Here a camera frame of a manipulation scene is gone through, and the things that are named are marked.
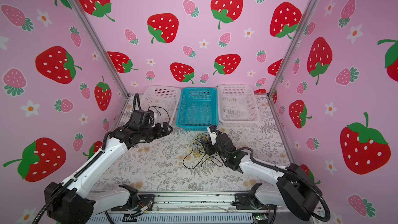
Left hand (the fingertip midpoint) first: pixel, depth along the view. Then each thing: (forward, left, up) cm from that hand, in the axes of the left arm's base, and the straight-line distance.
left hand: (167, 130), depth 79 cm
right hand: (-2, -19, -7) cm, 21 cm away
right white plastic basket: (+34, -44, -18) cm, 58 cm away
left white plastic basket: (+37, +13, -17) cm, 43 cm away
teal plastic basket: (+32, -14, -20) cm, 40 cm away
